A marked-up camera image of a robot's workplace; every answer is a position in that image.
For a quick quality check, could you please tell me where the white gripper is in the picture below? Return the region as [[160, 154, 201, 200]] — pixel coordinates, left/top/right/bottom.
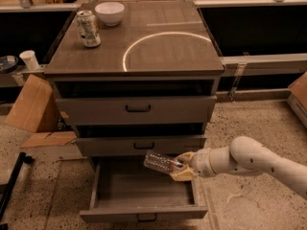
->
[[170, 147, 231, 181]]

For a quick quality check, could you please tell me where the clear plastic water bottle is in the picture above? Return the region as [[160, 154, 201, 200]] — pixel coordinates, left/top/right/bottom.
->
[[144, 150, 183, 174]]

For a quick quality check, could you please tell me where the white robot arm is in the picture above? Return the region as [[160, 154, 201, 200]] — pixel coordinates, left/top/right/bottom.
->
[[168, 136, 307, 199]]

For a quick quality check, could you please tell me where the grey bottom drawer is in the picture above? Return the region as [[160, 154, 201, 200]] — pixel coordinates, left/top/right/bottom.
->
[[80, 156, 207, 223]]

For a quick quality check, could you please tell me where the grey drawer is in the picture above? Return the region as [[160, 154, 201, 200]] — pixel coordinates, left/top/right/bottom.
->
[[80, 156, 207, 223], [76, 135, 206, 156], [57, 96, 216, 126]]

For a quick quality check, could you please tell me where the grey top drawer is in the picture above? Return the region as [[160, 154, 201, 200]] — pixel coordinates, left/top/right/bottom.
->
[[57, 96, 216, 126]]

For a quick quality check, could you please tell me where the grey middle drawer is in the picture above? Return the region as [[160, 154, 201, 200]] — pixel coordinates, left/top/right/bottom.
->
[[76, 135, 206, 156]]

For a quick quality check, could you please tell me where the grey drawer cabinet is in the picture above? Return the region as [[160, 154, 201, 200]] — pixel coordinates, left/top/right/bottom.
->
[[43, 0, 225, 165]]

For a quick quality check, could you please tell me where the cardboard box at right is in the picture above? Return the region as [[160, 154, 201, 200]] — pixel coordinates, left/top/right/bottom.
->
[[287, 72, 307, 128]]

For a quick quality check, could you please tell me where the flat cardboard piece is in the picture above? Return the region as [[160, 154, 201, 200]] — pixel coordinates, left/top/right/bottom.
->
[[20, 131, 77, 149]]

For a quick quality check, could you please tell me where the upright cardboard box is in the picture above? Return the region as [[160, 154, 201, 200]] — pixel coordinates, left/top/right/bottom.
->
[[5, 75, 59, 132]]

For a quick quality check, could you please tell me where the black metal stand leg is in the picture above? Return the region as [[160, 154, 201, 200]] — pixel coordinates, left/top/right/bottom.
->
[[0, 152, 35, 221]]

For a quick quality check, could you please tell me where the white ceramic bowl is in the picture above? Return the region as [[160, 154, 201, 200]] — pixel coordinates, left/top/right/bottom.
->
[[95, 2, 125, 26]]

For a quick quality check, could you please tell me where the crushed soda can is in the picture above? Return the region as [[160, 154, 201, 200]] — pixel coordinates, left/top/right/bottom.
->
[[77, 10, 101, 48]]

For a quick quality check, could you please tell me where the white paper cup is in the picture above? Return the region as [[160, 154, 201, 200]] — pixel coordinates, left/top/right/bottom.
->
[[19, 50, 39, 70]]

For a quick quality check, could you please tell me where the black round dish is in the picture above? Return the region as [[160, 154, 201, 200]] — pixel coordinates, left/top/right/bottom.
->
[[0, 56, 18, 74]]

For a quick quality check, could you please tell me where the clear acrylic bracket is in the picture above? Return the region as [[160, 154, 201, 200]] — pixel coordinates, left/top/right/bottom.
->
[[228, 63, 247, 102]]

